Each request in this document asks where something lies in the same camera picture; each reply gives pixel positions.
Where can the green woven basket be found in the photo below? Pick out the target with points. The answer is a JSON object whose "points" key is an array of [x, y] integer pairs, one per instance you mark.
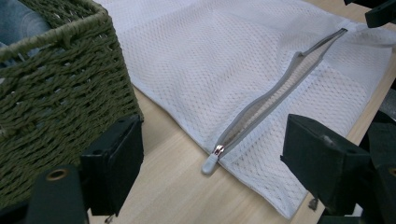
{"points": [[62, 93]]}

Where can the white mesh laundry bag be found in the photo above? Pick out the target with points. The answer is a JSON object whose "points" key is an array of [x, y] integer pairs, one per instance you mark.
{"points": [[202, 62]]}

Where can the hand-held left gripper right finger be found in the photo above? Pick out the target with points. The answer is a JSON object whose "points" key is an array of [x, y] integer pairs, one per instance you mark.
{"points": [[327, 165]]}

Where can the blue-grey garment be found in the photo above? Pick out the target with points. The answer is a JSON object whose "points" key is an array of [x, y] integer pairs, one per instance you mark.
{"points": [[18, 21]]}

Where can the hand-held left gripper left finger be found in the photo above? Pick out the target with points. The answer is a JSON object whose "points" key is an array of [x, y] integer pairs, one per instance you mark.
{"points": [[115, 161]]}

